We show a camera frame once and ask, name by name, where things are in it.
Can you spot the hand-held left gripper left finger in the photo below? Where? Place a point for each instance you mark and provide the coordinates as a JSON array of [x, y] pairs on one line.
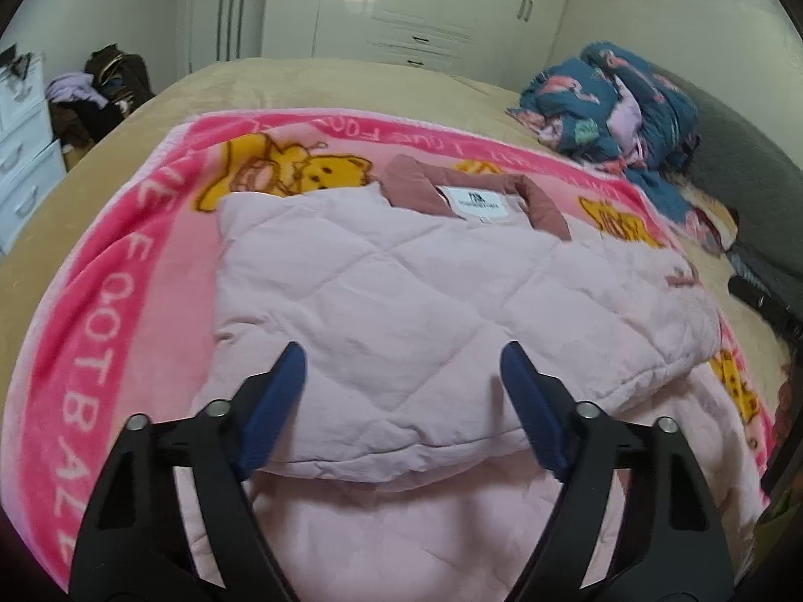
[[270, 407]]

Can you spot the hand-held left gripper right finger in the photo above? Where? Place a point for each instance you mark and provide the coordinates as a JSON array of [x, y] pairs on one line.
[[533, 407]]

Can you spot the pink quilted jacket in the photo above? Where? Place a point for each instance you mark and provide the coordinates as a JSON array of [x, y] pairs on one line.
[[408, 301]]

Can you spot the pile of dark clothes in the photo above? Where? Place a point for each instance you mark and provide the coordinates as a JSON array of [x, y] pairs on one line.
[[106, 94]]

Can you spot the pink cartoon printed blanket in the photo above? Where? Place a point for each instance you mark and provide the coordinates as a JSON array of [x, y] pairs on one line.
[[125, 251]]

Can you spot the patchwork floral cloth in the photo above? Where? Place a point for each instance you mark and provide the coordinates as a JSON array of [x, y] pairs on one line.
[[709, 226]]

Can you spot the dark patterned cloth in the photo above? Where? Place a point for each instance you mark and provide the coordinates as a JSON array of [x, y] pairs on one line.
[[768, 301]]

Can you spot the blue flamingo print quilt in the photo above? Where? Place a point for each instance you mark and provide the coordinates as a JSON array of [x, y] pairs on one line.
[[602, 100]]

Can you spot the grey quilted headboard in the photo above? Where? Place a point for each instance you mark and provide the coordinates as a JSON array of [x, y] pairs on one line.
[[746, 163]]

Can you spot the bed with beige cover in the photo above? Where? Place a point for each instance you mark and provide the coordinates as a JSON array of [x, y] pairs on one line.
[[313, 84]]

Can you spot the white drawer cabinet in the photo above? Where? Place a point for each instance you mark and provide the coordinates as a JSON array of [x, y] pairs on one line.
[[22, 157]]

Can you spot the purple cloth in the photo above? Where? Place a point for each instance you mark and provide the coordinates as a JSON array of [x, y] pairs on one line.
[[72, 89]]

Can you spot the white wardrobe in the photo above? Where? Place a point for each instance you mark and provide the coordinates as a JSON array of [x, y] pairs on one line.
[[426, 0]]

